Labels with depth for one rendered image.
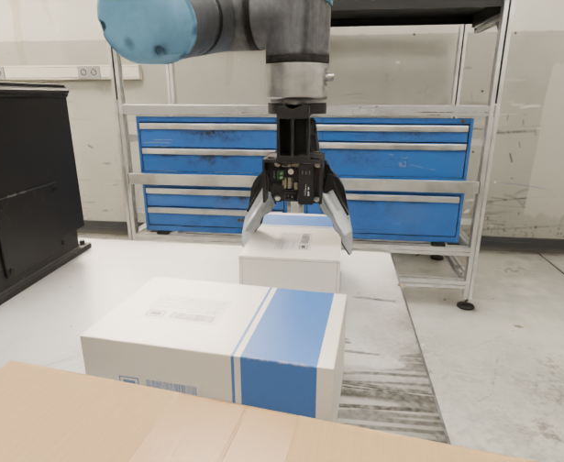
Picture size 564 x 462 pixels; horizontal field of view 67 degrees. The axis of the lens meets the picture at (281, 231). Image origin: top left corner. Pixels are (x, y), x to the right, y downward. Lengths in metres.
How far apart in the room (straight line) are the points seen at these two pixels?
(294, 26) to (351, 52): 2.33
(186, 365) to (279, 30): 0.36
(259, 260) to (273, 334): 0.17
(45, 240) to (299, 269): 0.43
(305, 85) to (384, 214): 1.58
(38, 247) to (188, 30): 0.44
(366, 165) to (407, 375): 1.59
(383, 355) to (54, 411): 0.37
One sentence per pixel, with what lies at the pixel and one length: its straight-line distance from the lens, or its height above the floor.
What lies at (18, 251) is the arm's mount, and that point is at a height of 0.76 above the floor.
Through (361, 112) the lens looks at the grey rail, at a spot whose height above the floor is 0.90.
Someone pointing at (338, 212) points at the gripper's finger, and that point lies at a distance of 0.57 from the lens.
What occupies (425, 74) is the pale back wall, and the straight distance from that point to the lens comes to 2.87.
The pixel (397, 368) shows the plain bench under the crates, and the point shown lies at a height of 0.70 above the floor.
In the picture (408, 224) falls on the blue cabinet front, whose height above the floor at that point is 0.40.
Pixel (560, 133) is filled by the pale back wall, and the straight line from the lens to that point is 3.12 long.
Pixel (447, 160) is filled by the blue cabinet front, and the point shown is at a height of 0.70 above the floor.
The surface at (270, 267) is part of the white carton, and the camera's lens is 0.51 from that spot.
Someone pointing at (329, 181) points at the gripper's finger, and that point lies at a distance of 0.56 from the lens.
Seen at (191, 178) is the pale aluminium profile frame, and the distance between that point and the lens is 2.09.
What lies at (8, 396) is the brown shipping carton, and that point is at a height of 0.86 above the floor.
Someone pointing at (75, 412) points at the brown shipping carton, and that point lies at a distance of 0.18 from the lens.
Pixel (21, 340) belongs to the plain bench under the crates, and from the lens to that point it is 0.59.
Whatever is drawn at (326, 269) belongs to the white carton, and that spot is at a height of 0.78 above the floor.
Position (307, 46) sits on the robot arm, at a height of 1.02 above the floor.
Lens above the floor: 0.97
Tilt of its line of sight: 17 degrees down
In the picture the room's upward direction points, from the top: straight up
